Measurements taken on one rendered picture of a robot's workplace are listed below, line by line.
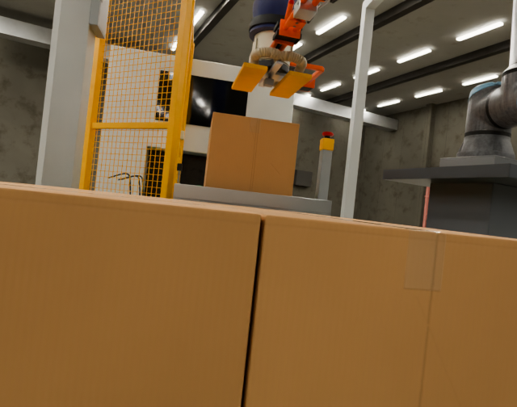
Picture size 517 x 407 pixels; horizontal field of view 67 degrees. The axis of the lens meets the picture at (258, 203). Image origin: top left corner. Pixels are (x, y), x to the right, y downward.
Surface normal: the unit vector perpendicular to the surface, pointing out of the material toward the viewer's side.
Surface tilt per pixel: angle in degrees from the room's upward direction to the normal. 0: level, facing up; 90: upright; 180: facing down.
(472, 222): 90
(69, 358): 90
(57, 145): 90
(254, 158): 90
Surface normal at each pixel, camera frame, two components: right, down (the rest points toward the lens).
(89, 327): 0.18, 0.01
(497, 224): 0.44, 0.04
